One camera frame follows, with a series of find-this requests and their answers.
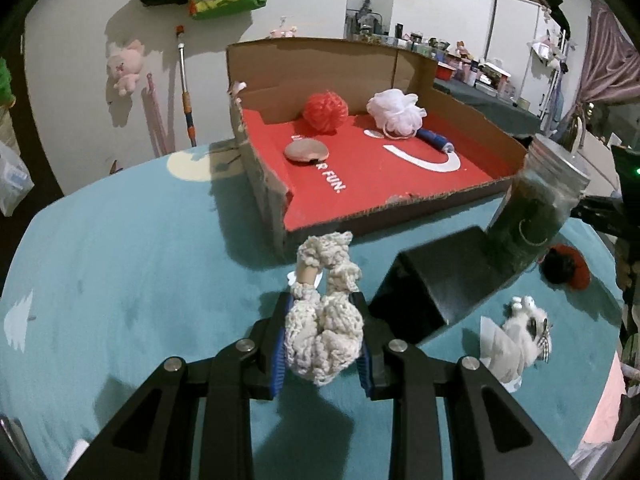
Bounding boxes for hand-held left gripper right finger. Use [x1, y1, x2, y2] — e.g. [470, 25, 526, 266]
[350, 291, 581, 480]

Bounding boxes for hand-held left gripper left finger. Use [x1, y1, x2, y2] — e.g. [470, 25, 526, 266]
[65, 290, 293, 480]

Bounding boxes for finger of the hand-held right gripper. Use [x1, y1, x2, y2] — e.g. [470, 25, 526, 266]
[567, 192, 626, 236]

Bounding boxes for cream crochet scrunchie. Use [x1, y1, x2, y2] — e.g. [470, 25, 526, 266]
[282, 231, 365, 387]

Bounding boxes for red plush toy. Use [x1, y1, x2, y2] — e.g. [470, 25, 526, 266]
[555, 243, 592, 291]

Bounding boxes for white fluffy toy plaid bow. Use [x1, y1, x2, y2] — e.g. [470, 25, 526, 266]
[502, 296, 554, 376]

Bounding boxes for cardboard box with red floor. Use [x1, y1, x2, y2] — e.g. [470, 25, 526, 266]
[226, 37, 530, 256]

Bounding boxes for white mesh bath pouf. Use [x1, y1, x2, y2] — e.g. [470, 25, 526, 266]
[366, 89, 427, 139]

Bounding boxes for beige powder puff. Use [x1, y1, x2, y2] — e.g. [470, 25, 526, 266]
[283, 139, 329, 163]

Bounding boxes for orange mesh bath pouf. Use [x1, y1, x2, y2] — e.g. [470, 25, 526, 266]
[302, 91, 349, 134]

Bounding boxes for glass jar with metal lid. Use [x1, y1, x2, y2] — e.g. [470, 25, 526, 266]
[485, 135, 592, 274]

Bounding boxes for pink curtain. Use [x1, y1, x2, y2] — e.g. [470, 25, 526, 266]
[555, 0, 640, 136]

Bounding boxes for white metal rack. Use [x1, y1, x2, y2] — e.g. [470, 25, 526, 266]
[537, 5, 571, 126]

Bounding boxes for colourful printed tin box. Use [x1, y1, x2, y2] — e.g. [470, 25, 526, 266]
[367, 226, 506, 346]

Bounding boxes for desk with dark green cloth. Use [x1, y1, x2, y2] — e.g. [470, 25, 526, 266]
[432, 77, 551, 136]

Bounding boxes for white cabinet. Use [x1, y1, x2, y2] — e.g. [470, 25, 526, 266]
[482, 0, 571, 106]

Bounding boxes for row of cosmetics bottles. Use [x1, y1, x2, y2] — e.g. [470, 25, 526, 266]
[350, 20, 531, 108]

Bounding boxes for pink plastic rods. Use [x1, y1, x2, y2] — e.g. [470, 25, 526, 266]
[142, 72, 173, 158]

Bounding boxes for mop stick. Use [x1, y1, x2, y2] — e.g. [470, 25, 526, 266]
[175, 25, 198, 148]

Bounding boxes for clear plastic bag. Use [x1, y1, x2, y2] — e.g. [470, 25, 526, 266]
[0, 142, 35, 217]

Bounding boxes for pink plush toy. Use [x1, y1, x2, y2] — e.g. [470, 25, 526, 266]
[107, 40, 146, 97]

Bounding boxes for dark brown door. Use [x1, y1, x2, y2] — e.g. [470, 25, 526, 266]
[0, 10, 66, 221]

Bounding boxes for green plush toy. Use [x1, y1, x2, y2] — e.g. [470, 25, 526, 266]
[0, 57, 13, 106]

